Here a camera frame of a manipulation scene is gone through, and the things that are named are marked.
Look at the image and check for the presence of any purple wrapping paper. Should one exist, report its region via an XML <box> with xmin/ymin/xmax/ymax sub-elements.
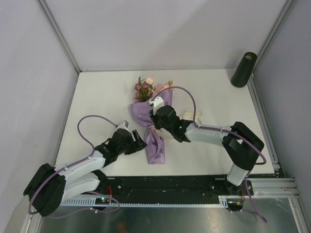
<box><xmin>130</xmin><ymin>101</ymin><xmax>165</xmax><ymax>165</ymax></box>

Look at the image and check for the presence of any cream printed ribbon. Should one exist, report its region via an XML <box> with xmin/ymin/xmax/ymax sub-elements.
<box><xmin>150</xmin><ymin>109</ymin><xmax>203</xmax><ymax>140</ymax></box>

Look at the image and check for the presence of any pink artificial flower bunch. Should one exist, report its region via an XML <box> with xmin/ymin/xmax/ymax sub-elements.
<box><xmin>134</xmin><ymin>76</ymin><xmax>173</xmax><ymax>103</ymax></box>

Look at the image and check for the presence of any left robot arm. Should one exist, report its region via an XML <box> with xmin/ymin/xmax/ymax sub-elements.
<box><xmin>23</xmin><ymin>129</ymin><xmax>147</xmax><ymax>216</ymax></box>

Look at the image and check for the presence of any black cylindrical vase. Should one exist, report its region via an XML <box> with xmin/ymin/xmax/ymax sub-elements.
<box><xmin>230</xmin><ymin>52</ymin><xmax>258</xmax><ymax>88</ymax></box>

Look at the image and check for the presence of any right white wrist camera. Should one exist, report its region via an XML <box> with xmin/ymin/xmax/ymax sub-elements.
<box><xmin>148</xmin><ymin>97</ymin><xmax>165</xmax><ymax>115</ymax></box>

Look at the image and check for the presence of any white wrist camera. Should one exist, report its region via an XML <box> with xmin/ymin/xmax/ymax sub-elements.
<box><xmin>116</xmin><ymin>120</ymin><xmax>130</xmax><ymax>133</ymax></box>
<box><xmin>148</xmin><ymin>97</ymin><xmax>165</xmax><ymax>115</ymax></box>

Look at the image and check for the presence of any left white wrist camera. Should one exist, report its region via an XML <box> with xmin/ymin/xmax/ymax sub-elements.
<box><xmin>116</xmin><ymin>120</ymin><xmax>130</xmax><ymax>133</ymax></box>

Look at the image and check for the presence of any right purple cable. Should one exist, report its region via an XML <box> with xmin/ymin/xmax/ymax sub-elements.
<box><xmin>150</xmin><ymin>86</ymin><xmax>268</xmax><ymax>223</ymax></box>

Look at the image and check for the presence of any white slotted cable duct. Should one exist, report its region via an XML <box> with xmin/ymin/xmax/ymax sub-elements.
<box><xmin>60</xmin><ymin>196</ymin><xmax>243</xmax><ymax>209</ymax></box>

